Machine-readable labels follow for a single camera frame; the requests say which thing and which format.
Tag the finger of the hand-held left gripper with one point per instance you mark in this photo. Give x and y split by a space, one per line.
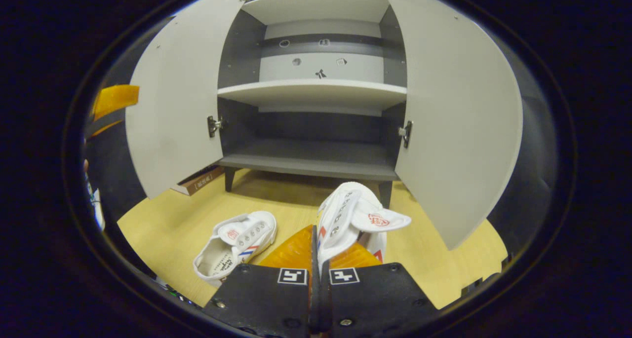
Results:
116 98

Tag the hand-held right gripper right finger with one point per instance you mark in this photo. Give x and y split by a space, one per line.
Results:
375 298

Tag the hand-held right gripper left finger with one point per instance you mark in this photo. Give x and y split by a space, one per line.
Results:
256 298

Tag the grey shoe cabinet door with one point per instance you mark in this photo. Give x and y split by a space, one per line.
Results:
459 121
177 96

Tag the white canvas shoe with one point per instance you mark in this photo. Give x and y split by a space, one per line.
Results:
247 234
345 214

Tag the black backdrop cloth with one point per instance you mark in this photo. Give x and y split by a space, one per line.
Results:
533 145

